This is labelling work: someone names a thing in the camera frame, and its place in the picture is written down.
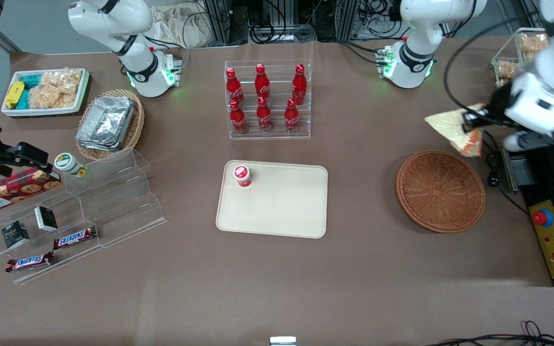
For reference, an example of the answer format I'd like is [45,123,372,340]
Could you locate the green lid small jar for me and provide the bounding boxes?
[54,153,88,179]

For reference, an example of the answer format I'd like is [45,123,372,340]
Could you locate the beige plastic tray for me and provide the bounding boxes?
[215,160,329,239]

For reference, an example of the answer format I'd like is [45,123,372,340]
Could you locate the stacked aluminium foil containers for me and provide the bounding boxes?
[76,95,136,152]

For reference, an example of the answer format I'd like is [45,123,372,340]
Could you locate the aluminium frame post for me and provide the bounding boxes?
[202,0,233,45]
[334,0,360,41]

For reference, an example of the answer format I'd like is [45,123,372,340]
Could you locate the yellow snack packet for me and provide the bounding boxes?
[6,81,25,109]

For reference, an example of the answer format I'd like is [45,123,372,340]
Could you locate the teal snack packet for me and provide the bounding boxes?
[17,74,43,110]

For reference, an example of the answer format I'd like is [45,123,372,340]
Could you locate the red lid yogurt cup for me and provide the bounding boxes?
[233,164,253,188]

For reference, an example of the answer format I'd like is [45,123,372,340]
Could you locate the coiled black background cables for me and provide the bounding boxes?
[250,19,317,45]

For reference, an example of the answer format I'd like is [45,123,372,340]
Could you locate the clear acrylic step display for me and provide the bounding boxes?
[0,148,167,285]

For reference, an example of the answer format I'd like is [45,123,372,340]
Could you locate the oval light wicker basket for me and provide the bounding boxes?
[75,89,145,161]

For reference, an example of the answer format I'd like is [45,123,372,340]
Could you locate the black machine with yellow panel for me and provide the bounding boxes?
[502,137,554,287]

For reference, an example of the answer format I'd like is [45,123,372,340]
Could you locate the black floor cables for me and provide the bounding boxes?
[424,321,554,346]

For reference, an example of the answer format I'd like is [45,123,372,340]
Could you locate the beige cloth bag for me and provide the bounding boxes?
[150,5,210,49]

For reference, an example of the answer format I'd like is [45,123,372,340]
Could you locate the black power cable with plug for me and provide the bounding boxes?
[480,130,530,215]

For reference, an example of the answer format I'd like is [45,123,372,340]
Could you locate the red cola bottle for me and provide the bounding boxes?
[256,97,273,133]
[291,64,307,105]
[229,100,249,135]
[255,64,271,100]
[284,99,300,133]
[226,68,245,106]

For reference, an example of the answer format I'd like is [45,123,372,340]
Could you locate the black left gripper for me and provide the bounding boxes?
[462,83,516,134]

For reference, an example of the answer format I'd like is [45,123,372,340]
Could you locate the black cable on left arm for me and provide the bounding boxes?
[443,13,547,128]

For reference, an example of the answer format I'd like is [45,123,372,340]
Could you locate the triangular sandwich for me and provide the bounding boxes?
[425,103,484,159]

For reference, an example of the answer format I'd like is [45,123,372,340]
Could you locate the clear bag of rice crackers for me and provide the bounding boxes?
[27,67,83,110]

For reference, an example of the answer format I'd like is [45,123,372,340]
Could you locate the white plastic snack bin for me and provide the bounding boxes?
[1,68,90,118]

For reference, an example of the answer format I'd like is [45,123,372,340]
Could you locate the red tartan cookie box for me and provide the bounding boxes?
[0,168,62,215]

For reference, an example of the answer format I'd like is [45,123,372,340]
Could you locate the clear bag of fried snacks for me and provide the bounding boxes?
[496,61,522,81]
[519,33,550,54]

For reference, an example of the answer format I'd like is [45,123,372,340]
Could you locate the brown chocolate bar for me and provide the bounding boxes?
[53,226,98,250]
[5,251,55,273]

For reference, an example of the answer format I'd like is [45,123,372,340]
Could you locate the white wire basket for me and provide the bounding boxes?
[491,28,550,90]

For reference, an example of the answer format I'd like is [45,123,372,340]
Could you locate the round brown wicker basket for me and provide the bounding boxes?
[396,151,486,234]

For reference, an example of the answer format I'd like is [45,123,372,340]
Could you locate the small black carton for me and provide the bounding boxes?
[34,206,59,233]
[1,221,30,249]

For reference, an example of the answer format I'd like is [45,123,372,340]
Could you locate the clear acrylic bottle rack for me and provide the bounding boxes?
[225,60,312,140]

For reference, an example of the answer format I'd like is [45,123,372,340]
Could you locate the black cables at arm base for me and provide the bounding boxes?
[339,39,389,66]

